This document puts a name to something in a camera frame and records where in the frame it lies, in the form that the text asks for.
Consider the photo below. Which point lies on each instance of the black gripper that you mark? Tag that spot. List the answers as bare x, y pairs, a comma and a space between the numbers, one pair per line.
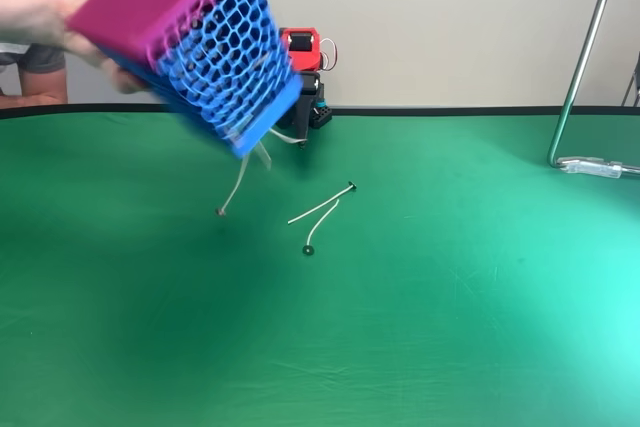
304, 116

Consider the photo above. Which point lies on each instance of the green cloth black rim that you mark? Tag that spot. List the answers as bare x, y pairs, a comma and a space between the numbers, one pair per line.
400, 322

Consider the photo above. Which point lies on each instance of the chrome stand pole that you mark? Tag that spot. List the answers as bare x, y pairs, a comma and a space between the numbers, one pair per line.
585, 57

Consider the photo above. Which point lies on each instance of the blue magenta lattice basket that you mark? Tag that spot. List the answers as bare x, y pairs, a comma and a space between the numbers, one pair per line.
225, 47

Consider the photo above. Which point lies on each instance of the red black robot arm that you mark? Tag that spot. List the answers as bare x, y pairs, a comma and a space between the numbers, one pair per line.
305, 60

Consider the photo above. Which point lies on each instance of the person's right hand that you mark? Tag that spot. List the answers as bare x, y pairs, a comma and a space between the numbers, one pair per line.
55, 12

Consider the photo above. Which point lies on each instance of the silver metal clamp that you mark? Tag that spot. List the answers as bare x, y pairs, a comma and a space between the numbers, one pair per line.
590, 167

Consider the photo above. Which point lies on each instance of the person's right forearm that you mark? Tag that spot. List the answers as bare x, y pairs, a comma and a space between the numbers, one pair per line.
10, 12

